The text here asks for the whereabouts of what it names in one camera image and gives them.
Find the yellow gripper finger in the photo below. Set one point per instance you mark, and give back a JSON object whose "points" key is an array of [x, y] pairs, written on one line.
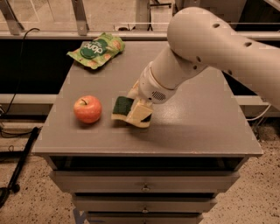
{"points": [[133, 93], [140, 110]]}

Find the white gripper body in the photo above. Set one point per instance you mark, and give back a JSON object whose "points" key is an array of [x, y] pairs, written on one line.
{"points": [[150, 87]]}

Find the green and yellow sponge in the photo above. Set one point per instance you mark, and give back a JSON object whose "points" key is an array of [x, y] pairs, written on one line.
{"points": [[122, 108]]}

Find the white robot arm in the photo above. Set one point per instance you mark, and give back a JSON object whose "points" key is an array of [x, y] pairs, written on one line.
{"points": [[198, 39]]}

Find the red apple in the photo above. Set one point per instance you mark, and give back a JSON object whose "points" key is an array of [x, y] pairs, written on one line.
{"points": [[87, 109]]}

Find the green snack bag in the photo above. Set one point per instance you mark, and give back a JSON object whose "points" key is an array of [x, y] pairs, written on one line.
{"points": [[99, 51]]}

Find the grey drawer cabinet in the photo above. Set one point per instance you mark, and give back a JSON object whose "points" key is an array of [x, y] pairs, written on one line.
{"points": [[168, 173]]}

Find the black stand leg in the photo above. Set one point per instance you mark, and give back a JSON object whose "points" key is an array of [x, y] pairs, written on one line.
{"points": [[13, 185]]}

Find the metal railing frame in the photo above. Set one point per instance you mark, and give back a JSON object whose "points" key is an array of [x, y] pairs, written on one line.
{"points": [[128, 19]]}

